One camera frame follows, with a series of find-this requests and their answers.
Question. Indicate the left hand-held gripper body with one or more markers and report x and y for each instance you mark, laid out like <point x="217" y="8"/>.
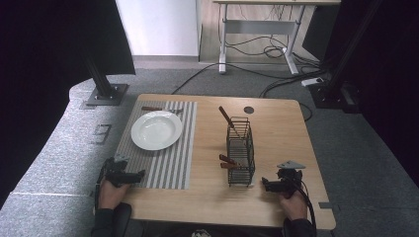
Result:
<point x="116" y="171"/>

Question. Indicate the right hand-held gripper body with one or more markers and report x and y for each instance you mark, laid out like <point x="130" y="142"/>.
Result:
<point x="290" y="177"/>

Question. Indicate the person's left hand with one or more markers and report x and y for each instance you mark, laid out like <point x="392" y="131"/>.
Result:
<point x="110" y="196"/>

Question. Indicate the person's right hand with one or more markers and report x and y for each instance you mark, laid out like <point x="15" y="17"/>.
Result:
<point x="294" y="205"/>

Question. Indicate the grey striped placemat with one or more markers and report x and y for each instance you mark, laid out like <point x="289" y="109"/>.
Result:
<point x="171" y="164"/>

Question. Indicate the grey floor tape marking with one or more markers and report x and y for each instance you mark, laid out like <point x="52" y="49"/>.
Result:
<point x="102" y="133"/>

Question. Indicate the grey tape strip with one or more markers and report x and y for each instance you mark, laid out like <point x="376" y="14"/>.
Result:
<point x="325" y="205"/>

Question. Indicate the white plate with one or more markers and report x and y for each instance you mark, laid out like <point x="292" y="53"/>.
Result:
<point x="156" y="130"/>

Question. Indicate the dark round table grommet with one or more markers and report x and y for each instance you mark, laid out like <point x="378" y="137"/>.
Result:
<point x="249" y="110"/>

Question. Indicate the black metal stand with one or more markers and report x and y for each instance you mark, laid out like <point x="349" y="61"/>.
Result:
<point x="339" y="85"/>
<point x="102" y="89"/>

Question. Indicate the white power strip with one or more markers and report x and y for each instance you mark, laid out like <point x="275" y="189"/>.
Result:
<point x="312" y="81"/>

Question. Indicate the dark curtain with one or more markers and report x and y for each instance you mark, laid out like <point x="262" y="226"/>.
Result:
<point x="395" y="82"/>
<point x="49" y="65"/>

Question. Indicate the white desk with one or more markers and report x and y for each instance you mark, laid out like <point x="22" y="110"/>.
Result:
<point x="260" y="26"/>

